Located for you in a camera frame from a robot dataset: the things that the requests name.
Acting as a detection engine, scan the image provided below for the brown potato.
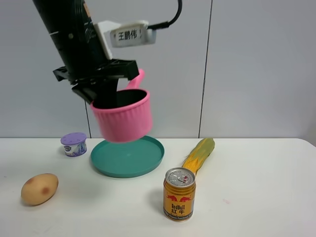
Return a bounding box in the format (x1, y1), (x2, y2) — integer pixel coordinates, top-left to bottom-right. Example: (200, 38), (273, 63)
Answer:
(21, 173), (59, 206)

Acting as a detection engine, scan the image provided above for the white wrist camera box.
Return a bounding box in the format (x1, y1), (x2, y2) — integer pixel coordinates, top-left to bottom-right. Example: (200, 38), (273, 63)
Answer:
(94, 20), (157, 60)

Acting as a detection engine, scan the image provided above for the purple lidded small tub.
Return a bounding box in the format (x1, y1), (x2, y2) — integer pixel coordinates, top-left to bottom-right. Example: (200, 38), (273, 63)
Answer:
(60, 132), (87, 157)

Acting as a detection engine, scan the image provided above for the corn cob with husk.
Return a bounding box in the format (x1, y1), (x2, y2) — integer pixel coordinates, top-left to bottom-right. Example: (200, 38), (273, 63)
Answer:
(182, 138), (215, 175)

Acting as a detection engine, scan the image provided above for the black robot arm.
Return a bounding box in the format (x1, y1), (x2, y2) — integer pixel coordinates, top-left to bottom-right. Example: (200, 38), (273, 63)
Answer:
(33, 0), (146, 109)

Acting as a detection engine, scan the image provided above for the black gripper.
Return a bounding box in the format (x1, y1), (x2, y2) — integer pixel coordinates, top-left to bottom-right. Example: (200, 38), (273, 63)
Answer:
(53, 58), (139, 109)

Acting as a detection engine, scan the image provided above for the teal plastic plate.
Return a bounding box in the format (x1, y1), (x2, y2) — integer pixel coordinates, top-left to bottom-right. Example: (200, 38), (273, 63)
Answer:
(90, 136), (165, 178)

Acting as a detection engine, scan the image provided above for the black camera cable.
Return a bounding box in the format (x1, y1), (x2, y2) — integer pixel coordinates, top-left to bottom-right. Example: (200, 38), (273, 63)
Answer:
(147, 0), (185, 31)

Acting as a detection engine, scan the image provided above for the pink toy saucepan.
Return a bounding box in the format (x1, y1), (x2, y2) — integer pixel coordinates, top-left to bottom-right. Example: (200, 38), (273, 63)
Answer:
(90, 69), (153, 143)

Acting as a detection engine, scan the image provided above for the gold Red Bull can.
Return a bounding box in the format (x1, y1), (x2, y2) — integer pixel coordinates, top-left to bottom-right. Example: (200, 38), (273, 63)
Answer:
(163, 167), (196, 222)

